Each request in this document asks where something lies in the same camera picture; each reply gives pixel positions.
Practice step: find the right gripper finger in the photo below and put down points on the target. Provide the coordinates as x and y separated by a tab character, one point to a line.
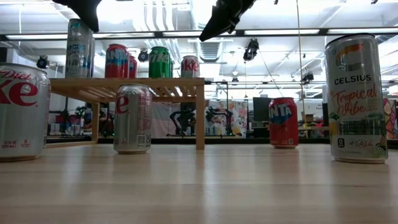
222	18

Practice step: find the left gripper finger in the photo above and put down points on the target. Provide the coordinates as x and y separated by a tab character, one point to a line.
85	14

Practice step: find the orange-red Fanta can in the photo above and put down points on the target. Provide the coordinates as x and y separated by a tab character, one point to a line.
283	124
133	68
116	62

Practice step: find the silver Diet Coke can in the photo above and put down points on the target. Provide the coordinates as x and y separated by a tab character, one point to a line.
132	124
190	67
21	118

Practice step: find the black background robot arm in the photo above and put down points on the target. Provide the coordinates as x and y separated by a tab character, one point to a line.
217	118
185	119

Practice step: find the wooden slatted shelf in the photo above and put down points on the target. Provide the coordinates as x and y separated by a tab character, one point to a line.
124	84

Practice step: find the black background monitor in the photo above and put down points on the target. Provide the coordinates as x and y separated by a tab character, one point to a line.
261	109

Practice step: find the floral patterned panel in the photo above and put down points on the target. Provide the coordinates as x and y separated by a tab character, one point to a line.
239	118

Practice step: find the background robot station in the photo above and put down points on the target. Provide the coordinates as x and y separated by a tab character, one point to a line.
71	123

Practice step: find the white background sheet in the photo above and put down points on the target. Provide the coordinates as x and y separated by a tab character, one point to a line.
163	119

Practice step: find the brown cardboard box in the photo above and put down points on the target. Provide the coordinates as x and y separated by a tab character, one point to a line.
308	117

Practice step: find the colourful patterned panel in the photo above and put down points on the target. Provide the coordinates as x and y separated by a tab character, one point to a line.
391	121

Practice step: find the black overhead camera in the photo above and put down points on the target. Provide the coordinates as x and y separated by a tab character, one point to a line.
43	62
308	77
251	49
143	56

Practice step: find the black overhead frame bar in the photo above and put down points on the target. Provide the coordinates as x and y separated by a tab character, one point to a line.
124	34

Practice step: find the black aluminium table frame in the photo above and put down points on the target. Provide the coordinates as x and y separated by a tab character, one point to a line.
236	141

